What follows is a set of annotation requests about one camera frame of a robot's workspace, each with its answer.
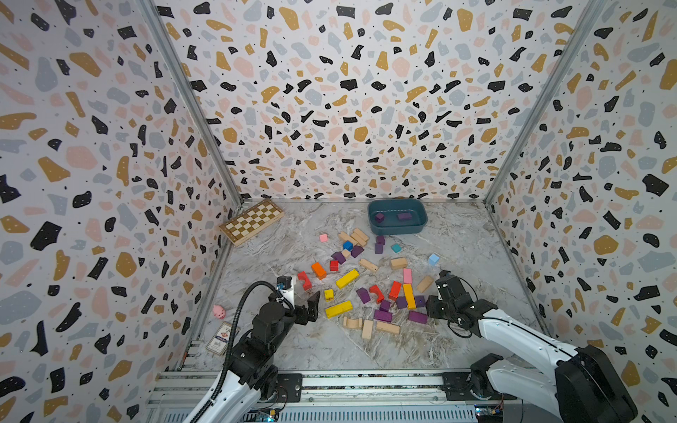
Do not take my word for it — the long yellow brick upper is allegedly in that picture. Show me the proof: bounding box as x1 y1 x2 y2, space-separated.
336 269 360 289

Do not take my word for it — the natural wood flat brick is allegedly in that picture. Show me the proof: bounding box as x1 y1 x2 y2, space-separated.
377 321 400 335

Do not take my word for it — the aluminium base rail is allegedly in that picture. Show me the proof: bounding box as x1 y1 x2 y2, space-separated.
142 367 596 423

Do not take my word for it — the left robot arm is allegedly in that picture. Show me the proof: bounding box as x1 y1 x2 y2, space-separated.
184 276 321 422

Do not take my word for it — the upright yellow brick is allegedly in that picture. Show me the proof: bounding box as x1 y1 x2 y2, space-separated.
403 284 416 309

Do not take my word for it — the pink brick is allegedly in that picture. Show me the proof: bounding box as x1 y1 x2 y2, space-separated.
403 268 414 286

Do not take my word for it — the pink toy pig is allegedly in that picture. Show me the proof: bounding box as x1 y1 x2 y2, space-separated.
213 305 227 320

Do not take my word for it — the red arch brick centre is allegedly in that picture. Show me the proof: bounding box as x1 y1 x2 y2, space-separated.
368 285 384 304

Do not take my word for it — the long yellow brick lower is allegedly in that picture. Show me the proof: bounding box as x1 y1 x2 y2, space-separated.
325 301 353 319

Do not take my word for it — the red arch brick left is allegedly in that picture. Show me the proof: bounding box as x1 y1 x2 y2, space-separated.
297 271 312 291

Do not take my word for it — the natural wood brick right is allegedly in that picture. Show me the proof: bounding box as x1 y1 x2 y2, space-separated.
416 275 434 294

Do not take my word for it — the natural wood arch brick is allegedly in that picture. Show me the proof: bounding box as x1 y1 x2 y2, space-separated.
342 317 363 330

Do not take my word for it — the teal storage bin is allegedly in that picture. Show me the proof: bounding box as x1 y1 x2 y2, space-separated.
368 198 428 235

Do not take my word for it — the playing card box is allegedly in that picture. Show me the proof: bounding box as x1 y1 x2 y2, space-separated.
206 322 233 356

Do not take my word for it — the red arch brick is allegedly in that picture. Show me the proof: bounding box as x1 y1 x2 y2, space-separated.
297 271 312 291
368 285 384 304

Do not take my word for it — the light blue cube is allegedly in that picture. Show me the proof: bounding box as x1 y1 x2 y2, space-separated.
428 254 440 266

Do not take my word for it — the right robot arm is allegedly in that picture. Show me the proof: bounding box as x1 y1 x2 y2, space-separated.
426 271 638 422

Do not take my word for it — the orange brick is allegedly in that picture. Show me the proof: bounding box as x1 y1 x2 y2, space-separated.
311 263 327 280

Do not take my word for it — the long yellow brick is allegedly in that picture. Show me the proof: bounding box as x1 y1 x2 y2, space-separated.
336 269 360 289
325 301 353 319

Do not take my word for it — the wooden chessboard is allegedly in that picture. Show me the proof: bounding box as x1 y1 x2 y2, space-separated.
220 199 284 246

